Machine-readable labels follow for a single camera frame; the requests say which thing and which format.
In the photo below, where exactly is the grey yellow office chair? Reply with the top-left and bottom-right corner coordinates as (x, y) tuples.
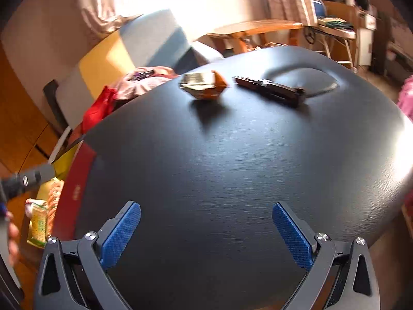
(43, 10), (223, 129)

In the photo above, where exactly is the crumpled newspaper print wrapper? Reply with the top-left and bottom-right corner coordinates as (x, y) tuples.
(179, 70), (229, 101)

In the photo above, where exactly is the red gold gift box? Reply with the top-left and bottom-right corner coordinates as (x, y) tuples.
(25, 141), (96, 249)

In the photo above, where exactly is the pink clothing pile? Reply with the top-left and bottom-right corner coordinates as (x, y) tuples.
(109, 66), (179, 100)

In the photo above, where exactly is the orange plastic rack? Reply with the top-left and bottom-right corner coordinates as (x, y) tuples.
(46, 178), (64, 237)

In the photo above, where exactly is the wooden side table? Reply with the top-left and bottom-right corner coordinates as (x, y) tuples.
(207, 19), (304, 55)

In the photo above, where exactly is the cluttered wooden desk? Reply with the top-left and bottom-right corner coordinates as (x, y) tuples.
(304, 0), (377, 71)

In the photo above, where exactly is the red cloth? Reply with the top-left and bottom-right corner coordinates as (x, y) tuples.
(81, 86), (117, 134)

